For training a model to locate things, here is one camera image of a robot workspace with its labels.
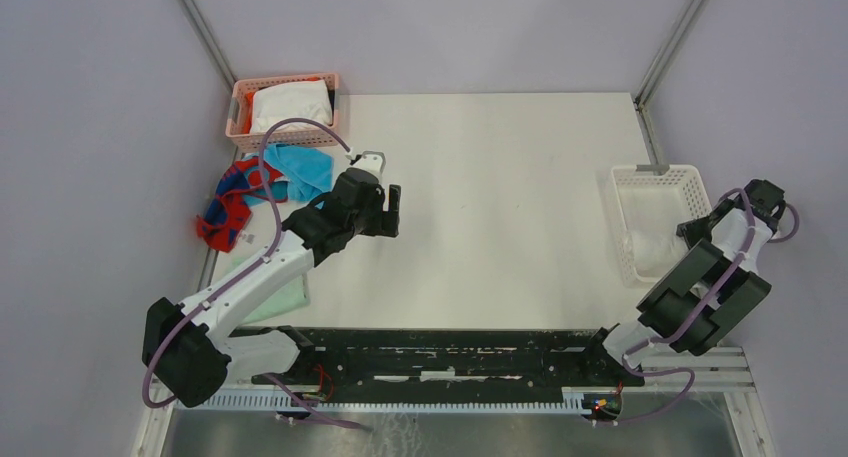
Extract white slotted cable duct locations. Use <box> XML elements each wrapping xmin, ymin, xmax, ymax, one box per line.
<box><xmin>193</xmin><ymin>389</ymin><xmax>590</xmax><ymax>416</ymax></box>

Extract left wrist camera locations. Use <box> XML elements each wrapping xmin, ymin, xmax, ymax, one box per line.
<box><xmin>350</xmin><ymin>151</ymin><xmax>386</xmax><ymax>178</ymax></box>

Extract white towel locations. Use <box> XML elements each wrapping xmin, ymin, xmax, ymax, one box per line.
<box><xmin>628</xmin><ymin>231</ymin><xmax>687</xmax><ymax>278</ymax></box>
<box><xmin>249</xmin><ymin>79</ymin><xmax>333</xmax><ymax>133</ymax></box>

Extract mint green towel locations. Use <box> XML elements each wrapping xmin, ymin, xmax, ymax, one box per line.
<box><xmin>240</xmin><ymin>275</ymin><xmax>310</xmax><ymax>326</ymax></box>

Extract aluminium frame rails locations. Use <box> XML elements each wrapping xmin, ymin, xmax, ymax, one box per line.
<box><xmin>144</xmin><ymin>343</ymin><xmax>775</xmax><ymax>456</ymax></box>

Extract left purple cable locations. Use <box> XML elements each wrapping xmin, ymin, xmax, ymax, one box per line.
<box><xmin>142</xmin><ymin>117</ymin><xmax>372</xmax><ymax>430</ymax></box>

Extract pink plastic basket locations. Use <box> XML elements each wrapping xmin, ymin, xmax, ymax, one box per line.
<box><xmin>224</xmin><ymin>73</ymin><xmax>340</xmax><ymax>152</ymax></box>

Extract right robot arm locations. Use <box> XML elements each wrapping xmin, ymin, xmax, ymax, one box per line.
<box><xmin>577</xmin><ymin>179</ymin><xmax>793</xmax><ymax>385</ymax></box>

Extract red and blue towel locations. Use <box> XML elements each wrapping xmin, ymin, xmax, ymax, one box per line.
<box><xmin>195</xmin><ymin>156</ymin><xmax>268</xmax><ymax>252</ymax></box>

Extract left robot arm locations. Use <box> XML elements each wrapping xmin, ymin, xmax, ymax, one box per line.
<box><xmin>142</xmin><ymin>167</ymin><xmax>402</xmax><ymax>408</ymax></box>

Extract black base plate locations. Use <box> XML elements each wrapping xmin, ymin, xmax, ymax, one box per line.
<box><xmin>275</xmin><ymin>328</ymin><xmax>644</xmax><ymax>404</ymax></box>

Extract white towel in basket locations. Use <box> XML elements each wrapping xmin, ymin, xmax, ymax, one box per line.
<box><xmin>249</xmin><ymin>79</ymin><xmax>333</xmax><ymax>133</ymax></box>

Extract white plastic basket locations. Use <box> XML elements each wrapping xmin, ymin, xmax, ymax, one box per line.
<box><xmin>604</xmin><ymin>164</ymin><xmax>712</xmax><ymax>288</ymax></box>

